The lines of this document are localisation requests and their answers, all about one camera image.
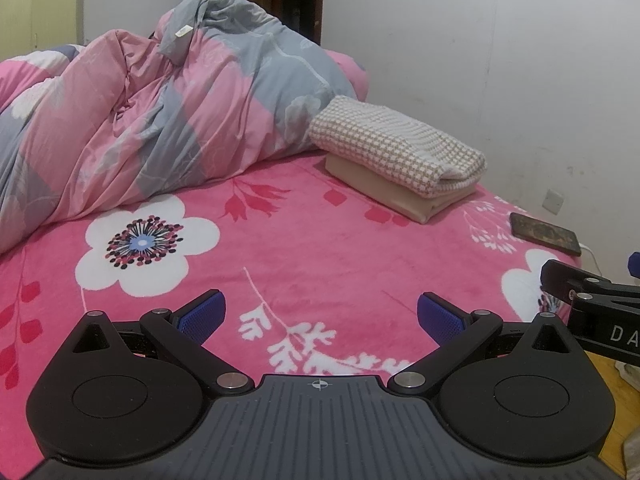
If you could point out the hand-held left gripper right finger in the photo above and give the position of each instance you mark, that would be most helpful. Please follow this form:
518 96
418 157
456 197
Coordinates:
440 317

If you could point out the beige checked knit cardigan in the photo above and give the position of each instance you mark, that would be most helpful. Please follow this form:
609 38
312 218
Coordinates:
390 140

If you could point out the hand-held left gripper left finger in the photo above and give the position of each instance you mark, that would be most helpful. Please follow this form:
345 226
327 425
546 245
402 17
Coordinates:
202 312

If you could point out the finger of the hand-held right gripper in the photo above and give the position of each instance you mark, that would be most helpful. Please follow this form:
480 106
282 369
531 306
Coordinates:
635 265
565 275

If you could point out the pink grey floral duvet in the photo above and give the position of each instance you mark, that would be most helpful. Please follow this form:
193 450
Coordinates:
175 110

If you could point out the pink floral bed sheet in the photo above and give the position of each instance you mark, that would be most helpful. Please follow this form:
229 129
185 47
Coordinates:
310 260

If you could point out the folded beige cloth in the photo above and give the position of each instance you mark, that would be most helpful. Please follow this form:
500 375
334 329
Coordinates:
390 195

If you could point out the white wall socket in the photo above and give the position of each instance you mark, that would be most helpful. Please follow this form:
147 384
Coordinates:
553 201

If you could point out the pale yellow wardrobe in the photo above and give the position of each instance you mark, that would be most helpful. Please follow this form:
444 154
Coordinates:
35 15

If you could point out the dark smartphone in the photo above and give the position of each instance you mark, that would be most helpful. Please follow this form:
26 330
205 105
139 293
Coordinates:
545 232

